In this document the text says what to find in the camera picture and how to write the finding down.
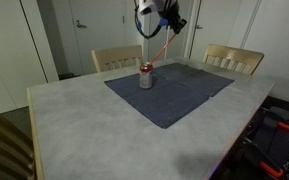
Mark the white double closet doors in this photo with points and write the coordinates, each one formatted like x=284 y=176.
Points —
x=184 y=43

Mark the white room door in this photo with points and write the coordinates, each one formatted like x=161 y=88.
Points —
x=214 y=30
x=97 y=43

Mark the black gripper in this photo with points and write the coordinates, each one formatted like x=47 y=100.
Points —
x=171 y=11

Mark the red drinking straw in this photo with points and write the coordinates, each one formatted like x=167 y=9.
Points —
x=162 y=50

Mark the dark blue cloth mat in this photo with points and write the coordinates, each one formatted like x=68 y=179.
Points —
x=164 y=106
x=200 y=81

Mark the light wooden slat-back chair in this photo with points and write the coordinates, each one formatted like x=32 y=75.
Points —
x=4 y=146
x=117 y=53
x=234 y=52

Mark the red and silver soda can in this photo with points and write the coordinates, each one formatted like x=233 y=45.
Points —
x=146 y=79

